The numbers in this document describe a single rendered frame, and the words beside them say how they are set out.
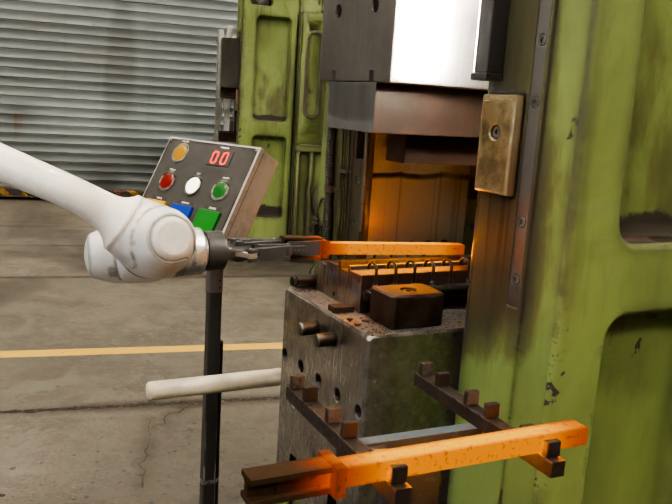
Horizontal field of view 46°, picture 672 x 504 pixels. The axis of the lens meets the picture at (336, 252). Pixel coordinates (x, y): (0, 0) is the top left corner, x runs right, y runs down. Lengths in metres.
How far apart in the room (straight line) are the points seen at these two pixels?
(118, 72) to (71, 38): 0.60
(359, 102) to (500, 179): 0.35
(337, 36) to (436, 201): 0.50
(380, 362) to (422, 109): 0.50
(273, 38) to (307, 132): 0.78
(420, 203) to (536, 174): 0.60
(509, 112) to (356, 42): 0.38
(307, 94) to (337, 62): 4.66
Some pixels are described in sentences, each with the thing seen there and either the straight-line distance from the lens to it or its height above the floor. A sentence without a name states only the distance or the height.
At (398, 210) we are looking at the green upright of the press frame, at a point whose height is 1.08.
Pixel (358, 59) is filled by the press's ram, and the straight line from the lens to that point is 1.58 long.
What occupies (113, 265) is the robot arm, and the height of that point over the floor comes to 1.02.
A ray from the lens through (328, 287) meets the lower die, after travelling 1.68.
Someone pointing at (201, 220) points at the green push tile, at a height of 1.02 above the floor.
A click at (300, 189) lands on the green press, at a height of 0.59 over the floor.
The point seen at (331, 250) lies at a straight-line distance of 1.57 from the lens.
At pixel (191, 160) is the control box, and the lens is 2.09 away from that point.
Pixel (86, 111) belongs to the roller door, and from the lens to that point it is 9.39.
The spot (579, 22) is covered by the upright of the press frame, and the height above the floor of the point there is 1.47.
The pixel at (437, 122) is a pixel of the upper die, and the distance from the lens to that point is 1.59.
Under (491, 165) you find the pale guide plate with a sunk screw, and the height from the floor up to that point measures 1.23.
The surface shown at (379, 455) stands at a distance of 0.89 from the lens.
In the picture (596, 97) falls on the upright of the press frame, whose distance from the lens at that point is 1.29.
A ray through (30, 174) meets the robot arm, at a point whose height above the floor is 1.18.
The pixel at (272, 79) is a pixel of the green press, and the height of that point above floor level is 1.45.
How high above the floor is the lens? 1.33
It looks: 11 degrees down
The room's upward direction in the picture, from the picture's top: 4 degrees clockwise
